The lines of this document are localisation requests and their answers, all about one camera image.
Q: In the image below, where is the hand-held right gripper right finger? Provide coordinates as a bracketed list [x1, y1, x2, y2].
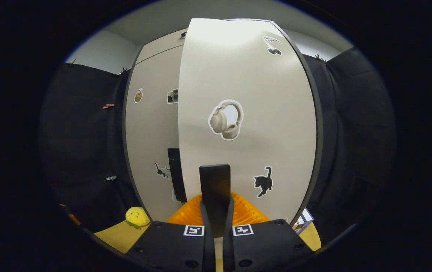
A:
[224, 193, 315, 272]

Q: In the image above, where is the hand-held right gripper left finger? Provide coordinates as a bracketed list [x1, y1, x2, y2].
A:
[125, 193, 216, 272]

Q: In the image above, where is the cabinet door with camera sticker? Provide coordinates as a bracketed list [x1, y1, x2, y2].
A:
[125, 45, 188, 223]

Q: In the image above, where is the beige double-door shoe cabinet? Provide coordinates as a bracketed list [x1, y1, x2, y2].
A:
[122, 18, 324, 227]

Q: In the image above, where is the cabinet door with headphone sticker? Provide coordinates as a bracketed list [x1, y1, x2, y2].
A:
[178, 18, 317, 238]

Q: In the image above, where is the beige cabinet drawer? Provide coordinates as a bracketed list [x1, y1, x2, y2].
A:
[136, 29, 191, 65]

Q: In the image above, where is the yellow plush toy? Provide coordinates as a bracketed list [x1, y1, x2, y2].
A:
[125, 206, 151, 230]

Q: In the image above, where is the black backdrop cloth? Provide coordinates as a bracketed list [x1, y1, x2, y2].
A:
[39, 47, 396, 246]

